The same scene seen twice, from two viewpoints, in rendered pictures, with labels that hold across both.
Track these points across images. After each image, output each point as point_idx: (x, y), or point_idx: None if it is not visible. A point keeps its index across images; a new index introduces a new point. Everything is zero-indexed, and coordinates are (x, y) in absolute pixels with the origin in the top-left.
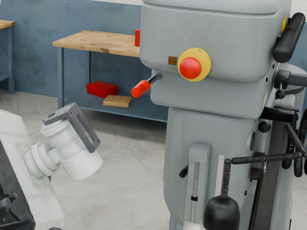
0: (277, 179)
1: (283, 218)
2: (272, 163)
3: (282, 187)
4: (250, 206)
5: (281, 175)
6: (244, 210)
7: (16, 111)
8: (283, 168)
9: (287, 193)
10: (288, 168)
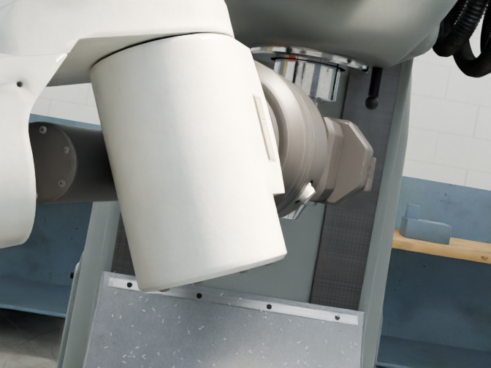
0: (389, 135)
1: (389, 261)
2: (380, 89)
3: (394, 167)
4: (315, 220)
5: (398, 124)
6: (298, 233)
7: None
8: (457, 37)
9: (400, 190)
10: (407, 120)
